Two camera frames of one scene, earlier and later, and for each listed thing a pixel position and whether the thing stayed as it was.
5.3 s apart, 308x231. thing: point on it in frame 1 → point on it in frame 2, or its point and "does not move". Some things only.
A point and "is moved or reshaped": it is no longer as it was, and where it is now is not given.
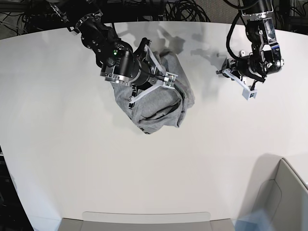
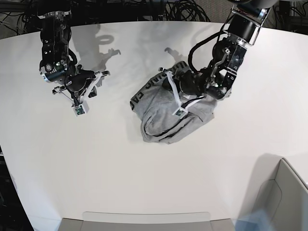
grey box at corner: x=276 y=187 does not move
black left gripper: x=142 y=73 → x=76 y=82
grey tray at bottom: x=182 y=221 does not move
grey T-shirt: x=165 y=108 is moved or reshaped
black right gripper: x=248 y=66 → x=190 y=82
